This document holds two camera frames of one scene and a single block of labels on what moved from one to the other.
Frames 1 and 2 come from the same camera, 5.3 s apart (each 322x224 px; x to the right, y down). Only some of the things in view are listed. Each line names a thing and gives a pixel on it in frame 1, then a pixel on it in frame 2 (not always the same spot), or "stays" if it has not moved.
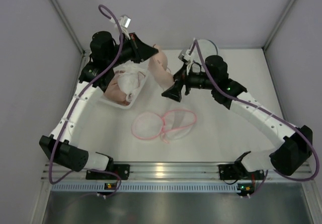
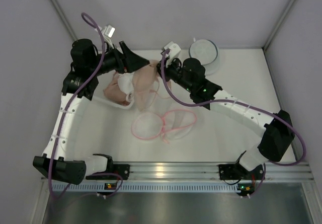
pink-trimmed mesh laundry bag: (173, 125) stays
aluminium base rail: (176, 170) stays
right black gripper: (182, 79) -> (162, 68)
